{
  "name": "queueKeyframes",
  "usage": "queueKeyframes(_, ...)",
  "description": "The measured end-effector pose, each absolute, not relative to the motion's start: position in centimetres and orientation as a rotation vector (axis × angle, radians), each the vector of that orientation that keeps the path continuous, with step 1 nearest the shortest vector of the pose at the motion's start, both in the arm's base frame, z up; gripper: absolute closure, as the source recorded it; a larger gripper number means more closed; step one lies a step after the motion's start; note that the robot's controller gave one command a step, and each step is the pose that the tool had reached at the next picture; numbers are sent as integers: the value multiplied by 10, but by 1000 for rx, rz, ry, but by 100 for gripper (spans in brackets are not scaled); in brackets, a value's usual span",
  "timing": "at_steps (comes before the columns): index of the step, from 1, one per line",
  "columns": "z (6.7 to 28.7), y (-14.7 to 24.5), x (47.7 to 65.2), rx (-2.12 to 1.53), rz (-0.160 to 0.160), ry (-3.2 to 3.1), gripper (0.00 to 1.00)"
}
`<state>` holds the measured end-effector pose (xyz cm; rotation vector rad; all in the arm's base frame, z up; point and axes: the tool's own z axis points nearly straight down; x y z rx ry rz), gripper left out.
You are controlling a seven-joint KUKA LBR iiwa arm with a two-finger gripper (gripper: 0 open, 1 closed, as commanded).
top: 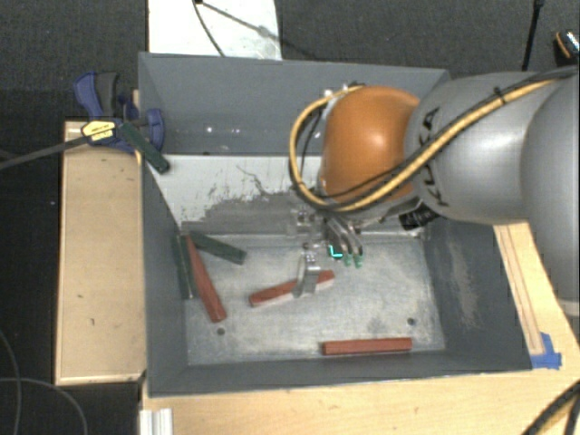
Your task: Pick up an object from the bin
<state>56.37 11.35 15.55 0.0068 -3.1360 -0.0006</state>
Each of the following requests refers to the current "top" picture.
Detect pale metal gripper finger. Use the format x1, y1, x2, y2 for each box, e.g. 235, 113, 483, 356
302, 253, 324, 297
291, 252, 310, 299

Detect red-brown flat block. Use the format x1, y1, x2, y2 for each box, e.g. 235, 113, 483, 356
247, 268, 337, 308
183, 235, 228, 324
321, 336, 415, 357

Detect grey metal bin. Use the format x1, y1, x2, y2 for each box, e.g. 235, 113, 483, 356
135, 51, 534, 398

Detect dark green flat block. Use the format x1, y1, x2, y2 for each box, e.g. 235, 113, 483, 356
119, 121, 172, 175
170, 234, 197, 301
188, 229, 248, 266

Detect pale wood board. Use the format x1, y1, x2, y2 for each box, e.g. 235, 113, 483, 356
53, 118, 149, 387

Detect black cylinder on white bracket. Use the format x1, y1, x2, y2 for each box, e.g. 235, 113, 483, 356
379, 201, 440, 244

